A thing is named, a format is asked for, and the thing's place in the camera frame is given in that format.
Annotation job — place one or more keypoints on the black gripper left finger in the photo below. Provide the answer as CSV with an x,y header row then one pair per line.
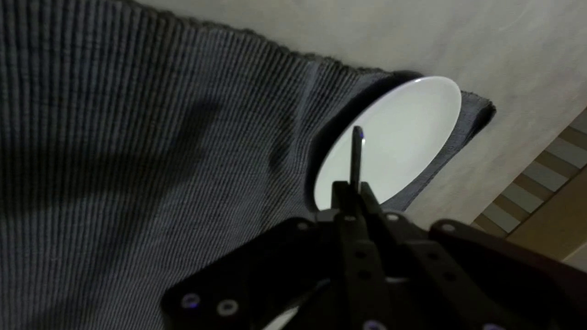
x,y
317,269

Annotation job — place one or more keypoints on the dark grey woven placemat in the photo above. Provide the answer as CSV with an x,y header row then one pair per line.
x,y
152,153

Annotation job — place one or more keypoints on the light wooden slatted chair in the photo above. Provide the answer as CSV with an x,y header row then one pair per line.
x,y
543,184

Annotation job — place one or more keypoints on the small white round plate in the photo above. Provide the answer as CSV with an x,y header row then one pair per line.
x,y
404,135

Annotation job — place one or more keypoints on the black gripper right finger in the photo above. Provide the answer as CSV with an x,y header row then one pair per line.
x,y
464,276

